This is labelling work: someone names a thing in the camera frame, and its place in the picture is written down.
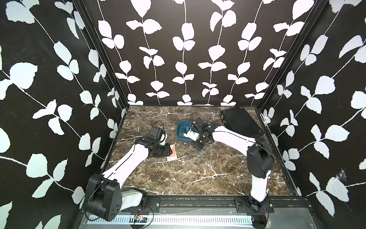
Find small circuit board with wires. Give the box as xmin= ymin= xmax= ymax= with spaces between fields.
xmin=131 ymin=203 xmax=155 ymax=229

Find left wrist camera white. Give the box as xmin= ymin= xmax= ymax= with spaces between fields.
xmin=147 ymin=126 xmax=167 ymax=145

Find teal plastic storage box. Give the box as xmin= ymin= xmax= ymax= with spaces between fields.
xmin=176 ymin=120 xmax=199 ymax=143

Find playing card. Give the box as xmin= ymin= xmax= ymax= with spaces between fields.
xmin=167 ymin=145 xmax=177 ymax=162

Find steel nail pile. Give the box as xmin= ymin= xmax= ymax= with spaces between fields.
xmin=181 ymin=143 xmax=213 ymax=169

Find white perforated strip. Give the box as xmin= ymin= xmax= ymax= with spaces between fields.
xmin=114 ymin=215 xmax=254 ymax=226

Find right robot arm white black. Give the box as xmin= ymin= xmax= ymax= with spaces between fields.
xmin=184 ymin=124 xmax=275 ymax=203

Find black carrying case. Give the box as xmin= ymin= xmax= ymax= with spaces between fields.
xmin=220 ymin=107 xmax=264 ymax=138

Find black front rail base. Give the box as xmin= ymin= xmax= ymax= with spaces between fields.
xmin=125 ymin=195 xmax=312 ymax=215

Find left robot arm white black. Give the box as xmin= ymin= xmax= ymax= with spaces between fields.
xmin=83 ymin=137 xmax=173 ymax=221

